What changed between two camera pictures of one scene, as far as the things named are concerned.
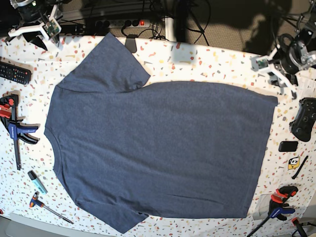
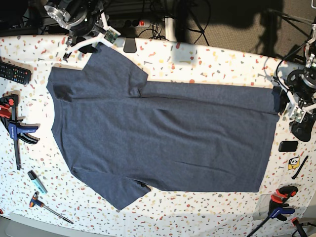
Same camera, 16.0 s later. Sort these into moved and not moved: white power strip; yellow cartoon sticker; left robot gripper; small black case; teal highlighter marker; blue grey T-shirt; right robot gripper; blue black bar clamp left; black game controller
Moved: right robot gripper; left robot gripper; blue grey T-shirt
Not moved: black game controller; small black case; blue black bar clamp left; teal highlighter marker; white power strip; yellow cartoon sticker
